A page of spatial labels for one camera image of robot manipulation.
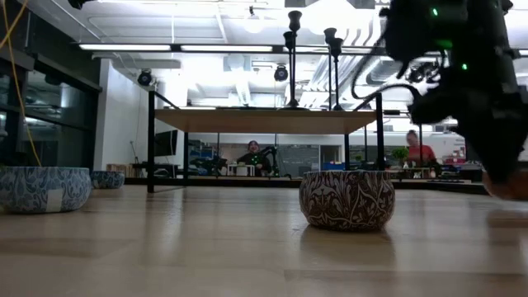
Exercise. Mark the black wall screen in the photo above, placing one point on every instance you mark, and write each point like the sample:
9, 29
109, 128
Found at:
167, 143

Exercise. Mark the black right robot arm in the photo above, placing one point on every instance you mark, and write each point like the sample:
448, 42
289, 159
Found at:
474, 24

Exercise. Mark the black ceiling camera cluster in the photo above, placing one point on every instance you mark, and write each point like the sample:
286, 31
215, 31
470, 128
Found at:
418, 74

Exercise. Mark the wooden slat crate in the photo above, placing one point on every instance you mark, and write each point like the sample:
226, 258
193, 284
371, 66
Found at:
125, 166

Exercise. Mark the black desktop robot arm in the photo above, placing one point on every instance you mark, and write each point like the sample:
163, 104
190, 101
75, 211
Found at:
210, 166
274, 158

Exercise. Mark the blue white patterned candle tin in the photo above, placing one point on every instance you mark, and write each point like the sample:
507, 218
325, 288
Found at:
108, 180
41, 189

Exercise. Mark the green potted plant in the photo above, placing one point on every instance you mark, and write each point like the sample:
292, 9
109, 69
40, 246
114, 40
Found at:
400, 153

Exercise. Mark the person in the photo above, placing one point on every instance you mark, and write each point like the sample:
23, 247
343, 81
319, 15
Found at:
418, 152
253, 158

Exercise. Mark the black round spotlight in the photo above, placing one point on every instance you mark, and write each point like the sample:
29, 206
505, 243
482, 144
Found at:
144, 78
281, 73

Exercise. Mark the blue storage bin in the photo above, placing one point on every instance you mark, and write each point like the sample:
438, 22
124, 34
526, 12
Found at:
334, 166

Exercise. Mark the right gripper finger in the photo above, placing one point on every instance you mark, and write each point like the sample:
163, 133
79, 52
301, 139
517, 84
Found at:
499, 152

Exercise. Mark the wooden shelf with black legs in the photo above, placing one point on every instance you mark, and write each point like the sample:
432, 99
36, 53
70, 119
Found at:
264, 121

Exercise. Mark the silver ventilation duct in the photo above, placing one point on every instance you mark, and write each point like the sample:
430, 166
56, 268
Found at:
373, 70

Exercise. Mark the brown white patterned candle tin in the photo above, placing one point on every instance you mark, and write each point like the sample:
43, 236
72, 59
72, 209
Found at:
346, 200

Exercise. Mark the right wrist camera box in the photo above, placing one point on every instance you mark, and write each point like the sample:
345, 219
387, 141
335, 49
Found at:
429, 111

